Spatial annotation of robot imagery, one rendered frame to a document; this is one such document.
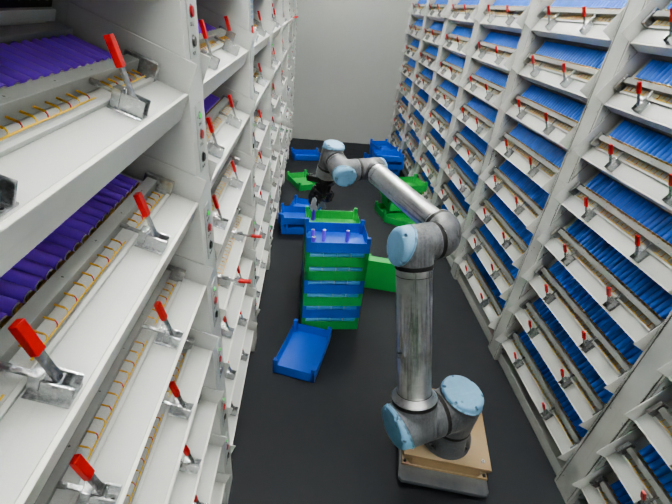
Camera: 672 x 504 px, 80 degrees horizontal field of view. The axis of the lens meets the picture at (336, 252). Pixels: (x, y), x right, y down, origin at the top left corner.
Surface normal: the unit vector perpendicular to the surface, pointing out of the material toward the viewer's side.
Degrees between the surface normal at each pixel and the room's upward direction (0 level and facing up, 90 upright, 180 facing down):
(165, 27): 90
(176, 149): 90
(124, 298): 21
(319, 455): 0
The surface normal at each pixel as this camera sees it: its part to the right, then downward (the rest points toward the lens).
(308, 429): 0.09, -0.85
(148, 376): 0.44, -0.77
